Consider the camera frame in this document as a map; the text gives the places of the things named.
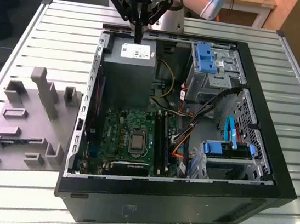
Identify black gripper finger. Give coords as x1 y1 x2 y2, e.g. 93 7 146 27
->
137 0 174 49
99 0 145 45

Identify green motherboard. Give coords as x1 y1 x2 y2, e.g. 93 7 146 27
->
81 101 194 186

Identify dark cable bundle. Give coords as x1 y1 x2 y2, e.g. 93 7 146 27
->
172 80 244 153

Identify blue carrier with disk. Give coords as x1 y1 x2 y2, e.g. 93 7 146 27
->
201 140 256 163

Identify grey parts rack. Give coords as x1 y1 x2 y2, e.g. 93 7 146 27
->
0 61 87 183

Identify light blue drive carrier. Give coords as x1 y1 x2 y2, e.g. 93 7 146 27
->
193 42 220 75

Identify black graphics card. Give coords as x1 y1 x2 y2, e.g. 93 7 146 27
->
108 158 150 180

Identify metal drive cage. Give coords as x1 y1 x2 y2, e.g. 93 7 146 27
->
183 41 252 111

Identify thin red black wire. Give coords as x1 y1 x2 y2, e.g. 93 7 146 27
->
85 76 107 135

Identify silver CPU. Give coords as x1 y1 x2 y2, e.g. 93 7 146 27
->
129 134 146 152

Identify wire harness white connectors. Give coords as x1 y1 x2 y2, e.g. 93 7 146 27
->
176 82 199 118

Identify metal socket cover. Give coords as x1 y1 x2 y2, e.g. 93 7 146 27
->
125 125 151 160

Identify blue port block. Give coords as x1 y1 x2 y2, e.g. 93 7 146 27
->
88 144 100 159

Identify orange yellow red wire bundle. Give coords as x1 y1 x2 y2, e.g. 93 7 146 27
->
171 137 191 159

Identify light blue flat cable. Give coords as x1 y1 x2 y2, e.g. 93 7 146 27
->
221 115 243 151

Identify black RAM slot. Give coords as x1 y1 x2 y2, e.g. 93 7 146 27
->
149 111 165 174

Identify metal disk bay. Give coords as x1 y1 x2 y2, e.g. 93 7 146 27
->
187 138 278 189

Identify black PC case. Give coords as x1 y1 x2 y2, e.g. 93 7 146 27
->
50 19 300 224

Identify grey power supply unit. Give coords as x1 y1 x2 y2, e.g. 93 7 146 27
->
97 34 160 112

